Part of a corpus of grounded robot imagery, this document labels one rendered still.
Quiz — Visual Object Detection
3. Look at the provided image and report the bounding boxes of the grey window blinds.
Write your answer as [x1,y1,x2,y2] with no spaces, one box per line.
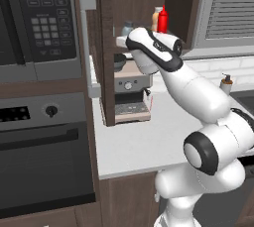
[192,0,254,50]

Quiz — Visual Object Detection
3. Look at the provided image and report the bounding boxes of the grey cabinet door handle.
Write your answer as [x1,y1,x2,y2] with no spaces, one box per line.
[78,0,102,99]

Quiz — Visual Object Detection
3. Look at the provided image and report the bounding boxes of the black oven knob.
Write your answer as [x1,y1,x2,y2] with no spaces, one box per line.
[45,104,59,119]

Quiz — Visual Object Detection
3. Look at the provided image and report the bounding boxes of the silver coffee machine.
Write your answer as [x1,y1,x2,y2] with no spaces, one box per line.
[113,53,155,125]

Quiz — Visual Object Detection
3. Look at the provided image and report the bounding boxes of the brown base cabinet door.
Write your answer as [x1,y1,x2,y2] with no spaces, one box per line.
[98,170,161,227]

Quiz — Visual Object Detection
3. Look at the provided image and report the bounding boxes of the dark sink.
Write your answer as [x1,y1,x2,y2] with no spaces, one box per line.
[229,90,254,117]

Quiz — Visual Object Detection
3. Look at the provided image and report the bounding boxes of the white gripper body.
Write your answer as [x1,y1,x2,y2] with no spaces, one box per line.
[115,35,129,49]

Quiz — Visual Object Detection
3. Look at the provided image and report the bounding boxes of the brown wooden cabinet door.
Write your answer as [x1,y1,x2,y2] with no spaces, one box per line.
[98,0,117,128]

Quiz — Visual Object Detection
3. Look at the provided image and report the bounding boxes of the red condiment bottle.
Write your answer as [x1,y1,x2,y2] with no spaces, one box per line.
[157,4,170,35]

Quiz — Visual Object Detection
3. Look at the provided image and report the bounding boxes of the tan condiment bottle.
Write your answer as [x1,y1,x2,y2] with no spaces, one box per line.
[151,6,164,33]

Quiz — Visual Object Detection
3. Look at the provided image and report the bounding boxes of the white soap dispenser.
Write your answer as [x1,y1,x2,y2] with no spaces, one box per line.
[219,72,234,96]

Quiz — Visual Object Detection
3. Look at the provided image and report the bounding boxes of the white red-edged carton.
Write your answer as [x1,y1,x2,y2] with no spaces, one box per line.
[142,88,155,112]

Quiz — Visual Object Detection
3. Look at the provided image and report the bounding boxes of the black and grey microwave oven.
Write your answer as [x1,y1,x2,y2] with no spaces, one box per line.
[0,0,83,84]

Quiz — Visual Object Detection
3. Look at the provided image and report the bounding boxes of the grey shaker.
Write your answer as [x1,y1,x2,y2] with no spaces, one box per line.
[121,21,135,38]

